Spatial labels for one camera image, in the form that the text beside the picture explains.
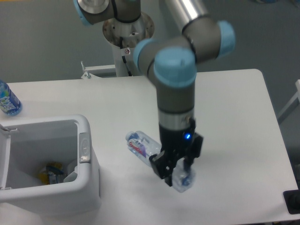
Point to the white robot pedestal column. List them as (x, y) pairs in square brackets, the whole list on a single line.
[(123, 37)]

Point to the blue labelled drink bottle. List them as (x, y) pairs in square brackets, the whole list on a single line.
[(9, 102)]

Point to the white frame at right edge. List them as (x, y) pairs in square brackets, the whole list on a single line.
[(291, 105)]

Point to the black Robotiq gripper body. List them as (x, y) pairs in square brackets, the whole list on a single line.
[(176, 144)]

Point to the crushed clear plastic water bottle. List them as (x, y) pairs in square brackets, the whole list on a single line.
[(150, 150)]

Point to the white plastic trash can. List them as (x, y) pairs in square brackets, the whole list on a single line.
[(26, 146)]

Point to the yellow and blue trash wrappers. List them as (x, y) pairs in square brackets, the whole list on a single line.
[(52, 173)]

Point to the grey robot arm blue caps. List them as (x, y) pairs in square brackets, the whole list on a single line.
[(170, 66)]

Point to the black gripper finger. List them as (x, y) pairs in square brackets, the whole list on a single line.
[(163, 165), (193, 151)]

